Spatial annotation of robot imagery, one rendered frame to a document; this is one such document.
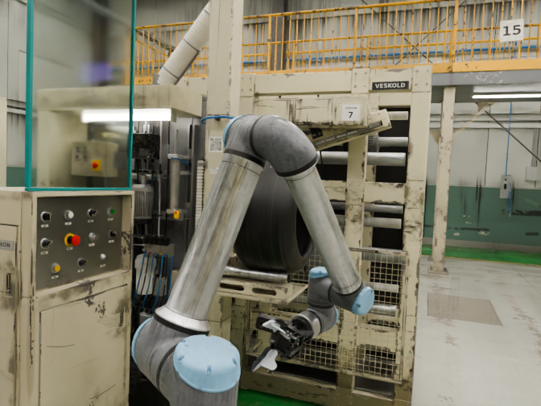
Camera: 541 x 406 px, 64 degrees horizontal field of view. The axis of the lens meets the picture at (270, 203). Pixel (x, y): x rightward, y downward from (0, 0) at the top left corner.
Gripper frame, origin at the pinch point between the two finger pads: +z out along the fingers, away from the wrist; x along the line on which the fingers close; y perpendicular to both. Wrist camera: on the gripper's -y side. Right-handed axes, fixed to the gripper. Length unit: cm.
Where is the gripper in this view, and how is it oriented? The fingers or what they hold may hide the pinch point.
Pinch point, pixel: (254, 347)
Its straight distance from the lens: 130.1
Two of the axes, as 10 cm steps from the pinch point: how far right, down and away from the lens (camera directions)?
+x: -2.2, 9.4, 2.7
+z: -6.2, 0.8, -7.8
